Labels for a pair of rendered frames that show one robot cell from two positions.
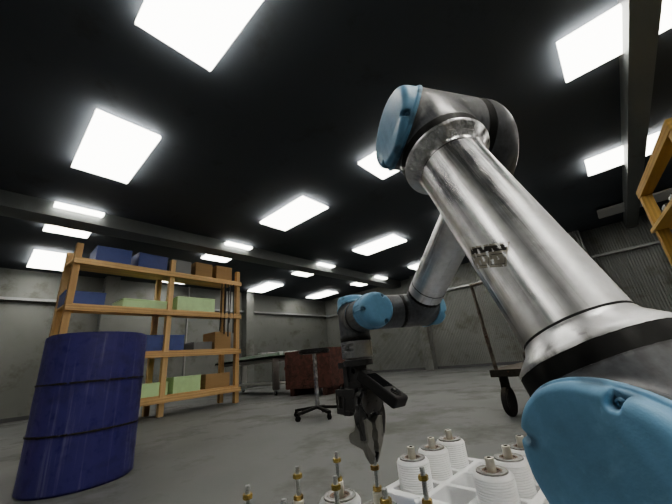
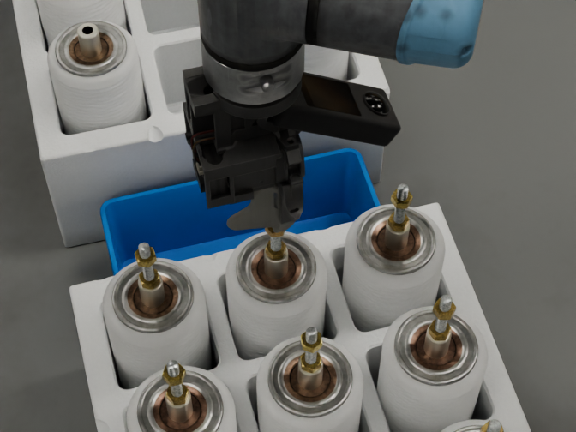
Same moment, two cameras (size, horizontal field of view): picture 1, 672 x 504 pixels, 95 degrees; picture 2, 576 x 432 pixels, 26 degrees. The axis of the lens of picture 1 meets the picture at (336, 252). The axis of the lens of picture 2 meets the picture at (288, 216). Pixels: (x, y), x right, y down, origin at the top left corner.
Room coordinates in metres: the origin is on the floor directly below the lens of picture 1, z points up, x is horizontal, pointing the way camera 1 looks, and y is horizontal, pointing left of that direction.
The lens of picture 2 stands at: (0.46, 0.47, 1.26)
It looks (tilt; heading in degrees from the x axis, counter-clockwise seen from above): 57 degrees down; 301
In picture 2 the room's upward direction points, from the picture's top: straight up
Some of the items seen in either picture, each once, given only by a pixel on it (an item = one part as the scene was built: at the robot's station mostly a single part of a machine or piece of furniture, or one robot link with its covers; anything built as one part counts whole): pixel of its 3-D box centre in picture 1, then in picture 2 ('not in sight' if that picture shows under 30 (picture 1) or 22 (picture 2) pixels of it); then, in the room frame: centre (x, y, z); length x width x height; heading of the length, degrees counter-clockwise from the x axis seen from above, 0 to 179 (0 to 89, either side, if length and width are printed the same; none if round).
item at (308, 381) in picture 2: not in sight; (310, 372); (0.70, 0.04, 0.26); 0.02 x 0.02 x 0.03
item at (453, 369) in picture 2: not in sight; (435, 347); (0.61, -0.04, 0.25); 0.08 x 0.08 x 0.01
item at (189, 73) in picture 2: (358, 386); (246, 123); (0.80, -0.02, 0.48); 0.09 x 0.08 x 0.12; 47
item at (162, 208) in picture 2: not in sight; (243, 241); (0.89, -0.15, 0.06); 0.30 x 0.11 x 0.12; 46
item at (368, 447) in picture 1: (359, 440); (260, 215); (0.78, -0.01, 0.38); 0.06 x 0.03 x 0.09; 47
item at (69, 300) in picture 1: (159, 331); not in sight; (5.28, 3.11, 1.30); 2.82 x 0.79 x 2.60; 140
